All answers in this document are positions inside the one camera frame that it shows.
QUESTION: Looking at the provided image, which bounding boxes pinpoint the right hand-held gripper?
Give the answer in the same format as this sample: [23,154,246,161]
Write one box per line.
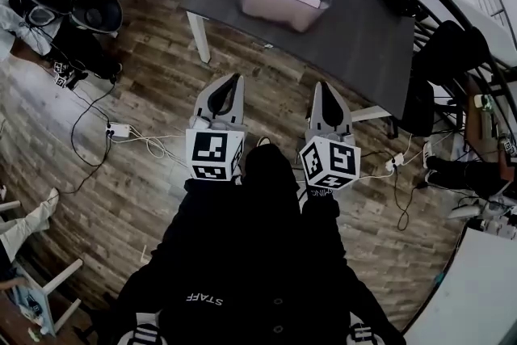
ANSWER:
[298,81,362,191]

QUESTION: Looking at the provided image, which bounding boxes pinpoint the black round shell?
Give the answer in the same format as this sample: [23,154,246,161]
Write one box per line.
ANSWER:
[69,0,124,34]

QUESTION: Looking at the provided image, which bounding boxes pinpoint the black cable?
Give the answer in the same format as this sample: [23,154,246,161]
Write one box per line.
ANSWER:
[56,76,118,195]

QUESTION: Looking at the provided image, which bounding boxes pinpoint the person's black jacket torso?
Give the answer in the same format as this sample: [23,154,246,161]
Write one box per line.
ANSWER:
[95,189,407,345]

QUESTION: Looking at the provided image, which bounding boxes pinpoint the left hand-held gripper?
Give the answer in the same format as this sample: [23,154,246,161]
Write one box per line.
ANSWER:
[185,73,248,181]

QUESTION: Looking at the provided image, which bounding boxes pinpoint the white desk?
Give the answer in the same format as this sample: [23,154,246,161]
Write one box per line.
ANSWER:
[401,228,517,345]

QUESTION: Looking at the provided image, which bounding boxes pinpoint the person's black trouser legs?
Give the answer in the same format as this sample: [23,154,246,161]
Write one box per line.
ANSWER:
[241,137,302,215]

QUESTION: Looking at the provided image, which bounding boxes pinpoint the dark grey table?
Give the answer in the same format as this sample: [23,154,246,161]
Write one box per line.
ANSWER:
[179,0,418,134]

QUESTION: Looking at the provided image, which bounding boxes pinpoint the white wooden chair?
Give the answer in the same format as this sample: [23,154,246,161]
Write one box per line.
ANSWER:
[0,257,85,339]

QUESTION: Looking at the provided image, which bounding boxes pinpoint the white power strip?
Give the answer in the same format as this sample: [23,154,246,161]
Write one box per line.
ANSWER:
[385,152,406,171]
[105,122,132,141]

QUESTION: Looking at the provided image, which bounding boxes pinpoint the person's right forearm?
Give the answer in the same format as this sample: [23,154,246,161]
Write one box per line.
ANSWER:
[301,185,349,267]

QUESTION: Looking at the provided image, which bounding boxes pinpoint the black chair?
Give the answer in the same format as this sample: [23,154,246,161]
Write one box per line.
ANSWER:
[397,19,490,138]

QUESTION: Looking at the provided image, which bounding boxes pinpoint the person's left forearm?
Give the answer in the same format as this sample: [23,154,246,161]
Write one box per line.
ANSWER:
[159,176,247,259]

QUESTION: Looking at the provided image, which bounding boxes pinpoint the white cable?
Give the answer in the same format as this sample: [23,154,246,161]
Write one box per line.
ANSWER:
[108,131,191,169]

